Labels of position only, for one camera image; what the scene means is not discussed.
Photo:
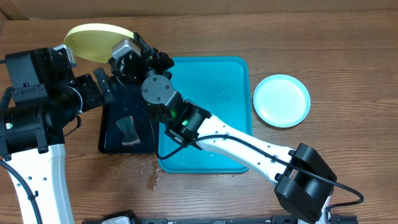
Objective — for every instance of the black plastic tray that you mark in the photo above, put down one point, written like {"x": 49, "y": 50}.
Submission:
{"x": 128, "y": 102}

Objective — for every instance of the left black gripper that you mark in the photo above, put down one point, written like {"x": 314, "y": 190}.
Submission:
{"x": 94, "y": 98}

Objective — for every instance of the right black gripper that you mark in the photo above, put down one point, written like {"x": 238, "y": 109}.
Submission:
{"x": 157, "y": 56}

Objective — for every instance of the teal plastic tray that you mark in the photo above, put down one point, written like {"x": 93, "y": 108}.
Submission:
{"x": 221, "y": 86}

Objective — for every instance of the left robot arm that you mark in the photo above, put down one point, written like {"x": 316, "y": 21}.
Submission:
{"x": 43, "y": 98}

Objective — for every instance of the yellow-green plate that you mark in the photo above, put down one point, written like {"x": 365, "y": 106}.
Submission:
{"x": 95, "y": 41}

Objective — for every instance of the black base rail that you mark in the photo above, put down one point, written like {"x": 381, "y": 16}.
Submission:
{"x": 129, "y": 217}

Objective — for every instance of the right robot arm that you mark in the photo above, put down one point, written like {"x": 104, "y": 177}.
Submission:
{"x": 302, "y": 181}

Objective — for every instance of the light blue plate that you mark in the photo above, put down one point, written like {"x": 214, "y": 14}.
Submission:
{"x": 281, "y": 101}

